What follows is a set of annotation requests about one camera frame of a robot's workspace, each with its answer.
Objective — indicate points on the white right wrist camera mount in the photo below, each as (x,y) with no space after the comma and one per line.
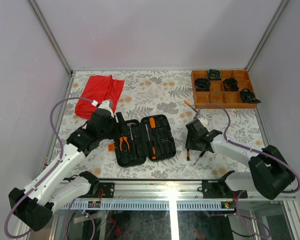
(204,121)

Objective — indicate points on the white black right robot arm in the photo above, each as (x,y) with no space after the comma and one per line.
(268,173)

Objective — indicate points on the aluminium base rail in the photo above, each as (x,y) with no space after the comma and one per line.
(206,195)

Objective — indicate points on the black plastic tool case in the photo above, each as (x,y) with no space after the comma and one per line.
(140,150)

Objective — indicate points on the steel claw hammer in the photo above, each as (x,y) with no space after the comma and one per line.
(134,129)

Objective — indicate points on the red folded cloth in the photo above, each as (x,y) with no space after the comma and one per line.
(99,88)

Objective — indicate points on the small orange black screwdriver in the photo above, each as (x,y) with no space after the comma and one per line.
(199,157)

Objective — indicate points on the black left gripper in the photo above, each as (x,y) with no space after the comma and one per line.
(123,125)

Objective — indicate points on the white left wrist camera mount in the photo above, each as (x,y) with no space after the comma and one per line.
(105,104)

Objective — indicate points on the small orange precision screwdriver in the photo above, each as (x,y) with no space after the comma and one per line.
(189,105)

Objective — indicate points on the orange black pliers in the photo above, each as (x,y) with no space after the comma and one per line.
(124,144)

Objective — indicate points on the black orange stubby screwdriver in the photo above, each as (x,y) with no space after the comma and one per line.
(152,123)

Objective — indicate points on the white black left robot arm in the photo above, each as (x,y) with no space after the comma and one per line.
(36,203)

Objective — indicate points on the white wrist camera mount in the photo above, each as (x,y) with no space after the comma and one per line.
(105,104)
(204,121)

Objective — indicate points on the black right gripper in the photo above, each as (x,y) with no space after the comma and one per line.
(189,144)

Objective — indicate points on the large black handled screwdriver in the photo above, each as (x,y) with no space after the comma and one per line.
(153,150)

